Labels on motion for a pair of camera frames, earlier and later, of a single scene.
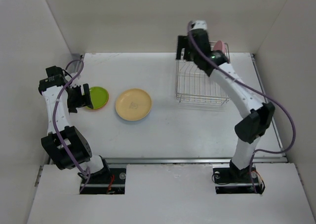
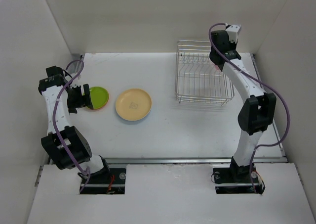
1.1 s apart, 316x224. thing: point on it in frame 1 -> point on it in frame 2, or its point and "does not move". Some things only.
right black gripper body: x=191 y=54 -> x=231 y=46
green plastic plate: x=99 y=96 does not move
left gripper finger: x=86 y=90 does not move
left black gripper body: x=75 y=99 does not move
